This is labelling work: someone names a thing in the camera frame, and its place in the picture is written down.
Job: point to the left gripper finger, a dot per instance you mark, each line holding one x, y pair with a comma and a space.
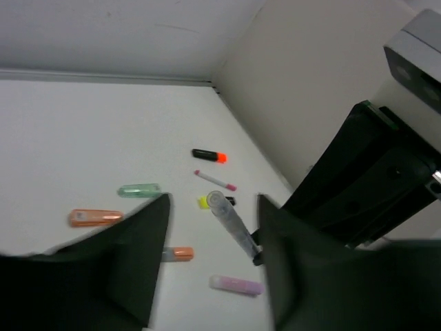
105, 281

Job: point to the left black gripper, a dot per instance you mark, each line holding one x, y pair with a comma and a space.
374, 175

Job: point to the pink lilac highlighter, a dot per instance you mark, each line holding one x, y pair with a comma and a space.
239, 286

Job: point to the yellow black highlighter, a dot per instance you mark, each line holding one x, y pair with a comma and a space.
203, 205

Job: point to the purple clear pen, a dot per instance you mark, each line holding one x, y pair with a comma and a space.
224, 211

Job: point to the white pink marker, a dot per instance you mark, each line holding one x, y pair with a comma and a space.
215, 181

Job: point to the orange black highlighter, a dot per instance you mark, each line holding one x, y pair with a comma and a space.
209, 155

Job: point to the grey orange highlighter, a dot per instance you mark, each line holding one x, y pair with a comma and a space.
177, 254

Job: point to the orange correction tape case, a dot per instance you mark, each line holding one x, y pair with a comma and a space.
89, 218

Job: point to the green correction tape case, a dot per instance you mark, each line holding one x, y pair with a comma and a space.
140, 190

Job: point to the aluminium frame rail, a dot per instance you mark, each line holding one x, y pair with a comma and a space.
83, 77

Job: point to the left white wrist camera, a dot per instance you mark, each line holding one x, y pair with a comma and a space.
413, 91

